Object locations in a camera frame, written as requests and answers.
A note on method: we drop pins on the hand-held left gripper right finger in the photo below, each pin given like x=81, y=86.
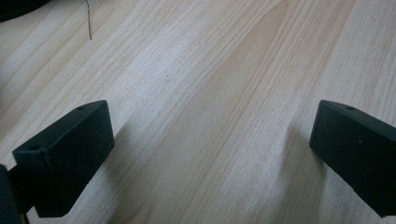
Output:
x=355, y=149

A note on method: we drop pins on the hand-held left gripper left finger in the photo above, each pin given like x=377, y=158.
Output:
x=68, y=155

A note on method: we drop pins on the thin dark thread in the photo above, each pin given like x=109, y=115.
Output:
x=89, y=28

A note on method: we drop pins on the black glove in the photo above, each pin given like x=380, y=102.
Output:
x=15, y=7

